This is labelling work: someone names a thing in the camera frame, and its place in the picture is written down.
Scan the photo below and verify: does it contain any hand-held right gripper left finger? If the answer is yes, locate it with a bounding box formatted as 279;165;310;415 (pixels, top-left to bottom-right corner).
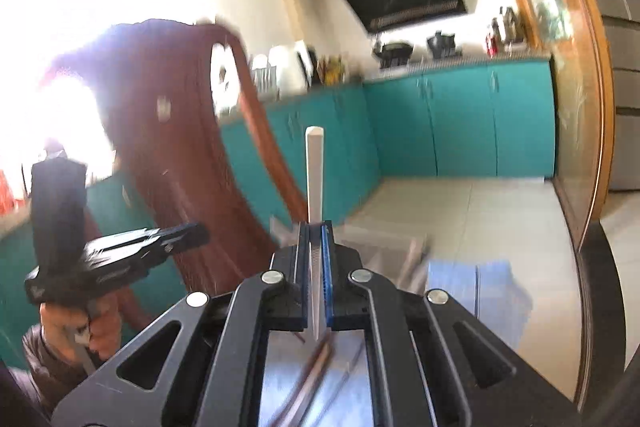
51;221;309;427

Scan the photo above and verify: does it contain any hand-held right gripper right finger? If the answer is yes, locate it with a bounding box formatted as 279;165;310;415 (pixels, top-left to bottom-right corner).
321;220;585;427

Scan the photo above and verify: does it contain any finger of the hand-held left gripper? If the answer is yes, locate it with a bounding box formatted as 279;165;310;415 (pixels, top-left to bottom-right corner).
87;222;210;259
87;252;173;283

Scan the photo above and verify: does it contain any white chopstick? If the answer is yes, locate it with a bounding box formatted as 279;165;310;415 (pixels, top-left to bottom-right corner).
306;126;326;340

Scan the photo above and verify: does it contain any person's left forearm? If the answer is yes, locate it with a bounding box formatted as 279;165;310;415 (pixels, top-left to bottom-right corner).
0;324;108;413

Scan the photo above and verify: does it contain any person's left hand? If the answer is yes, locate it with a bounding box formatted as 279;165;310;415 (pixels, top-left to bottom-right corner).
39;292;123;360

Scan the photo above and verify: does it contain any dark brown chopstick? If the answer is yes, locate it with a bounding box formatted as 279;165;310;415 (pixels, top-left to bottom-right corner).
287;346;338;427
272;341;330;427

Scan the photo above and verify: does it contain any carved wooden chair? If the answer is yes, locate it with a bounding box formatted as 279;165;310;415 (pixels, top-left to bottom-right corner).
50;19;311;333

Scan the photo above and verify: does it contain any teal side cabinet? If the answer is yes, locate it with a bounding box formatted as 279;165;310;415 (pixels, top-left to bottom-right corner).
0;82;381;358

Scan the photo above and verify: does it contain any blue striped cloth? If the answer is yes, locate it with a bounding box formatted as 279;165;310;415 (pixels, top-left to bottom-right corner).
260;259;532;427

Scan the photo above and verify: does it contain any white dish rack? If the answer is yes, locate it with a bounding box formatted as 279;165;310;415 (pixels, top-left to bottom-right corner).
251;54;280;100

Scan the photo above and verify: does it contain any teal base cabinet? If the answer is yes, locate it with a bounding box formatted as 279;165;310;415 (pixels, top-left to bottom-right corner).
362;59;557;180

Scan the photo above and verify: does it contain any kitchen utensil jar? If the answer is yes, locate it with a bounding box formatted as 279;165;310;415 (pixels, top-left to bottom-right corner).
307;49;347;86

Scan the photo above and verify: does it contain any black wok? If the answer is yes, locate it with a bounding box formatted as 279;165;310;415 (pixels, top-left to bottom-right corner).
375;41;416;68

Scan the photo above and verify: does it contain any grey kitchen countertop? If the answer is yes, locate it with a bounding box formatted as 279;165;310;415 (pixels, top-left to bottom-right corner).
362;51;552;82

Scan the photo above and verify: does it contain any black lidded pot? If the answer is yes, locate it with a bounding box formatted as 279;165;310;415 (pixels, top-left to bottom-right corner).
426;32;463;58

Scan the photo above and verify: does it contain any large steel pot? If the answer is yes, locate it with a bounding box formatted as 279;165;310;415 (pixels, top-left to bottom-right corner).
492;7;526;45

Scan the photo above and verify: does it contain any wood framed glass door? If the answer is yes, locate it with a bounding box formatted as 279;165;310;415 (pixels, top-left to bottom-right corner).
487;0;616;253

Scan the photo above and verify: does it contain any grey refrigerator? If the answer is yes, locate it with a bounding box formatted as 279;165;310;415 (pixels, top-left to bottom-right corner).
550;0;640;192

